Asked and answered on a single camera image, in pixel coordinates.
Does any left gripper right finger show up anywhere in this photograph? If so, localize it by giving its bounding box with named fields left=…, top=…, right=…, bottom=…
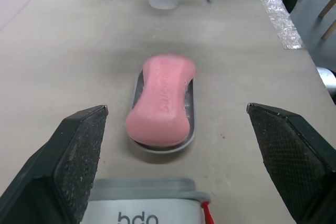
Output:
left=246, top=102, right=336, bottom=224

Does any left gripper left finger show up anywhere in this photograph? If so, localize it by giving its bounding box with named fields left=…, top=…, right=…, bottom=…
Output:
left=0, top=104, right=109, bottom=224

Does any grey soap case red catch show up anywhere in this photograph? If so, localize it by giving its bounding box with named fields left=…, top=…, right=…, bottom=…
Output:
left=82, top=178, right=215, bottom=224

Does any grey oval soap tray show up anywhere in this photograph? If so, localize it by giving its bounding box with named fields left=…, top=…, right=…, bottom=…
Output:
left=128, top=70, right=197, bottom=154

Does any pink soap bar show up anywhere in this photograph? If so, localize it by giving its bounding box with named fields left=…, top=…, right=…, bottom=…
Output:
left=124, top=54, right=197, bottom=146

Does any clear crinkled plastic strip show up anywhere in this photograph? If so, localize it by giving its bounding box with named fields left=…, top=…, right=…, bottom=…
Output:
left=258, top=0, right=307, bottom=50

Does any silver metal cylinder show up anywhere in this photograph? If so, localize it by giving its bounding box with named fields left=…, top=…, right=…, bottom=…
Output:
left=316, top=66, right=336, bottom=105

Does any wooden chair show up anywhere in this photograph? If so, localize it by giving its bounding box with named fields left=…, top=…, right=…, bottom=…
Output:
left=318, top=0, right=336, bottom=41

